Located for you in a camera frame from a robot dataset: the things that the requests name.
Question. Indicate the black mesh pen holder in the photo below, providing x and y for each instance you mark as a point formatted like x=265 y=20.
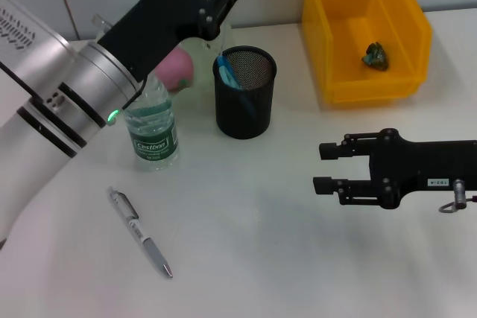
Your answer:
x=244 y=117

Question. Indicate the clear green-label water bottle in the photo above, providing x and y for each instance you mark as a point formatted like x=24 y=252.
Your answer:
x=153 y=139

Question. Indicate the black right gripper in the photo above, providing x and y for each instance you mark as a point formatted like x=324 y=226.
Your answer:
x=421 y=169

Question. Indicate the yellow plastic bin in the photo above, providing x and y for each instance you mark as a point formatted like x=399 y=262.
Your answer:
x=357 y=5

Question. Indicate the grey ballpoint pen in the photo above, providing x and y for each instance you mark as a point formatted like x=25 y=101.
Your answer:
x=145 y=243

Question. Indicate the pink peach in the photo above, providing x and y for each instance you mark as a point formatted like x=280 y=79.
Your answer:
x=177 y=68

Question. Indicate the green plastic wrapper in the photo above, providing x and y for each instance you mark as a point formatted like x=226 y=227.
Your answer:
x=375 y=56

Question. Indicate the blue scissors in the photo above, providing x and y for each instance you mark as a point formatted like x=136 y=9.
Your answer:
x=225 y=70

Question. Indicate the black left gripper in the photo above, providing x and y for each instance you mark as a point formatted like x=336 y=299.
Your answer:
x=164 y=20

